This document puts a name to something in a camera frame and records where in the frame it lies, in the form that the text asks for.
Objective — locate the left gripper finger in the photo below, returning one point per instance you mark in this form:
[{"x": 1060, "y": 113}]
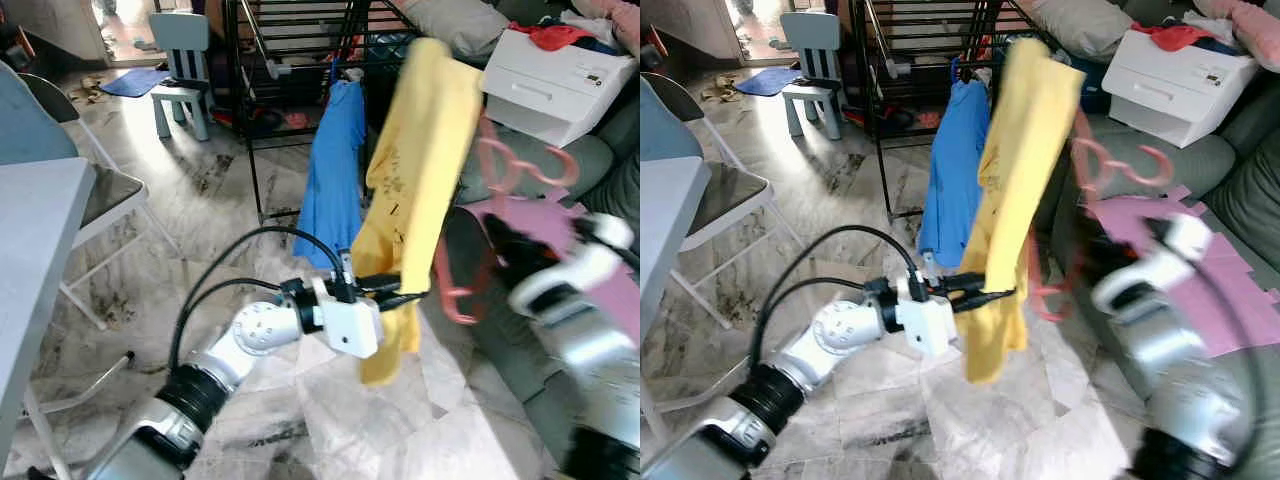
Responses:
[
  {"x": 397, "y": 281},
  {"x": 990, "y": 297},
  {"x": 410, "y": 298},
  {"x": 976, "y": 280}
]

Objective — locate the pink plastic hanger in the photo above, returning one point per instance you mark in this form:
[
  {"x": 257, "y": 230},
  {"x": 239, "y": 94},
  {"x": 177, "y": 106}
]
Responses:
[
  {"x": 1100, "y": 165},
  {"x": 497, "y": 165}
]

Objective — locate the yellow shirt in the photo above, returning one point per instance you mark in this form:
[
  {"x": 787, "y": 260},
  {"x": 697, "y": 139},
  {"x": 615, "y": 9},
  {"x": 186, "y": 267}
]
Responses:
[
  {"x": 430, "y": 130},
  {"x": 1035, "y": 130}
]

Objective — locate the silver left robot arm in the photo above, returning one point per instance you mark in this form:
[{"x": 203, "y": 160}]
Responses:
[
  {"x": 835, "y": 330},
  {"x": 255, "y": 330}
]

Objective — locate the blue clothes hanger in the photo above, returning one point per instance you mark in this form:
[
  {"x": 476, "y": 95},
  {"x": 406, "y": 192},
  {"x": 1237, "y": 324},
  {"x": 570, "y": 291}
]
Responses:
[
  {"x": 960, "y": 72},
  {"x": 338, "y": 72}
]

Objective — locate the pink foam mat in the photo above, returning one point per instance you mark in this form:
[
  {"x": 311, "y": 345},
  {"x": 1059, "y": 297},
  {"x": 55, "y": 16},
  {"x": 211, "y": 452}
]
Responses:
[
  {"x": 1240, "y": 290},
  {"x": 540, "y": 215}
]

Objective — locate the plain blue shirt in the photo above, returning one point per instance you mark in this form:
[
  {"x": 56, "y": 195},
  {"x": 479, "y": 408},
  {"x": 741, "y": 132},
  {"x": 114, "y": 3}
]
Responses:
[
  {"x": 955, "y": 180},
  {"x": 335, "y": 170}
]

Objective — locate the grey green sofa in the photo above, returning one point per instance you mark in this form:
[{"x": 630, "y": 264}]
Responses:
[
  {"x": 1260, "y": 200},
  {"x": 500, "y": 360}
]

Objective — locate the white folding table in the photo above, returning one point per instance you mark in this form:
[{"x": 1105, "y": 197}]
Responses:
[
  {"x": 670, "y": 230},
  {"x": 35, "y": 250}
]

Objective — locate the blue bag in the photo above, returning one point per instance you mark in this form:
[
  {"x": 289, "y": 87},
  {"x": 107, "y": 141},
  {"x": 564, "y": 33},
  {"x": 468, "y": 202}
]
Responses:
[{"x": 1092, "y": 80}]

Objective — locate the blue folding chair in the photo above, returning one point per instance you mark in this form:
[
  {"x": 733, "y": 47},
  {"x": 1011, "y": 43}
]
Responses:
[
  {"x": 30, "y": 115},
  {"x": 665, "y": 130}
]

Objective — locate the black metal drying rack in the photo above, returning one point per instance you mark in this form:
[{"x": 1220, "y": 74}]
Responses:
[
  {"x": 874, "y": 110},
  {"x": 244, "y": 110}
]

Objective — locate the red cloth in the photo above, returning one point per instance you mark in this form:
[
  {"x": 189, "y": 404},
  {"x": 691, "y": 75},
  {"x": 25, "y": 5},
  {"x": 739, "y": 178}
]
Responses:
[
  {"x": 1175, "y": 36},
  {"x": 550, "y": 36}
]

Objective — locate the beige cushion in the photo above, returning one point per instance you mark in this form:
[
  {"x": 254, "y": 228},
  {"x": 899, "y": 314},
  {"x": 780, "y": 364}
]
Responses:
[
  {"x": 1085, "y": 22},
  {"x": 460, "y": 22}
]

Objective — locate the pink cloth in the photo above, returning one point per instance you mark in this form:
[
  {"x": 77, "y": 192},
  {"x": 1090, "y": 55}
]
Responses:
[
  {"x": 620, "y": 20},
  {"x": 1255, "y": 20}
]

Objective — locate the blue floor mat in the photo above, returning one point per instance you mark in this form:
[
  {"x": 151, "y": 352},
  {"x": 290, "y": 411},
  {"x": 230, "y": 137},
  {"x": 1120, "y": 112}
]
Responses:
[
  {"x": 135, "y": 82},
  {"x": 768, "y": 82}
]

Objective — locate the pale blue child chair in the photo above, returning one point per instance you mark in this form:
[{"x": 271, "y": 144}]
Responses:
[
  {"x": 180, "y": 32},
  {"x": 810, "y": 32}
]

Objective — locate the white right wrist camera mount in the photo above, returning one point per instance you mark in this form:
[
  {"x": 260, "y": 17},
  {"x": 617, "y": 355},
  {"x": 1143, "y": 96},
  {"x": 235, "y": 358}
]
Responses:
[
  {"x": 560, "y": 285},
  {"x": 1130, "y": 285}
]

